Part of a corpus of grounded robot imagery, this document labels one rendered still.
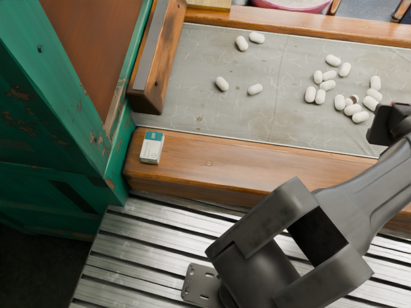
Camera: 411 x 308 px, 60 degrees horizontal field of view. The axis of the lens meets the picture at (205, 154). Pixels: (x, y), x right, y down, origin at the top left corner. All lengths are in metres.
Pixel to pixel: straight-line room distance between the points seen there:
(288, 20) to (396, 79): 0.28
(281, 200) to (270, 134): 0.48
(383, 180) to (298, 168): 0.37
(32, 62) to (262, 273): 0.29
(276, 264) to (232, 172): 0.38
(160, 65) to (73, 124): 0.29
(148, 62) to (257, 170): 0.29
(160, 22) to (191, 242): 0.45
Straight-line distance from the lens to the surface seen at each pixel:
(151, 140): 0.69
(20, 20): 0.38
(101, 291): 0.75
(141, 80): 0.68
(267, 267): 0.32
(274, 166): 0.70
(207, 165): 0.69
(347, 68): 0.87
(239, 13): 0.92
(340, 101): 0.81
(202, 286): 0.72
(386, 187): 0.35
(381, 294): 0.80
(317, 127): 0.79
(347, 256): 0.29
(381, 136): 0.62
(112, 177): 0.67
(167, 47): 0.76
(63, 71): 0.45
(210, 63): 0.84
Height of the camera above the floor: 1.40
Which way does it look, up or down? 65 degrees down
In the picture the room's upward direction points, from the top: straight up
